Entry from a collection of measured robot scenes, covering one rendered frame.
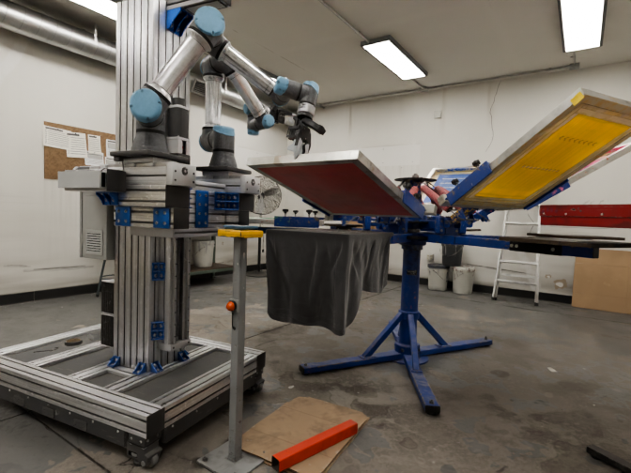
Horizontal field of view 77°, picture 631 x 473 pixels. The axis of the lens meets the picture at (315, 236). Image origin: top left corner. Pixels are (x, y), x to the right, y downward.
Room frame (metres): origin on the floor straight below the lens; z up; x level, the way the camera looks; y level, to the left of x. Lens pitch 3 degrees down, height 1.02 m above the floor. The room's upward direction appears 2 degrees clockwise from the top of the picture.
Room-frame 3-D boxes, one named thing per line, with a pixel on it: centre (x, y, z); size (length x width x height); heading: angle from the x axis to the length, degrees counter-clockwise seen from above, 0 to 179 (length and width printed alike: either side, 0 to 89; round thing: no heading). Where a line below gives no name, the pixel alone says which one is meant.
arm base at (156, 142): (1.71, 0.72, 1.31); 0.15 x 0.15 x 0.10
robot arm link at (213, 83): (2.26, 0.60, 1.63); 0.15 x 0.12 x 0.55; 41
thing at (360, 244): (1.82, -0.26, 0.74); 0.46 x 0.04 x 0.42; 146
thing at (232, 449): (1.58, 0.30, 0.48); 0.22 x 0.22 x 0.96; 56
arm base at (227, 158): (2.16, 0.52, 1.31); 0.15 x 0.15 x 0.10
